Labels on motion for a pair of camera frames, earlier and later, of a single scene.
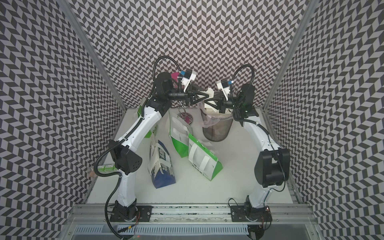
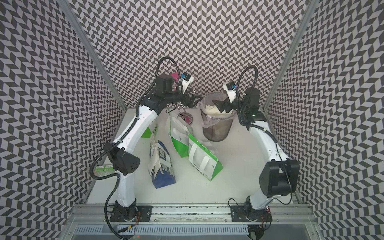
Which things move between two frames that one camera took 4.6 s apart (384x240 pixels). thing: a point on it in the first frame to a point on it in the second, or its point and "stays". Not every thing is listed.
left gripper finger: (196, 99) to (197, 101)
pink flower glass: (184, 117) stays
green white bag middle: (179, 132) stays
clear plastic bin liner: (208, 120) stays
